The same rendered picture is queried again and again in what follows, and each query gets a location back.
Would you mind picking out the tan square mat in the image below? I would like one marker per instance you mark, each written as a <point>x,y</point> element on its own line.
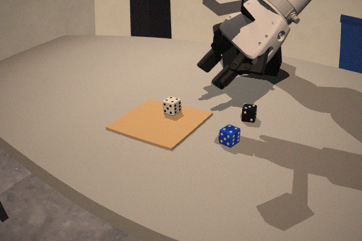
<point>148,123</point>

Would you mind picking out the blue die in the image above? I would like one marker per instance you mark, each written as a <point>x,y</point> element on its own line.
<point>229,135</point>

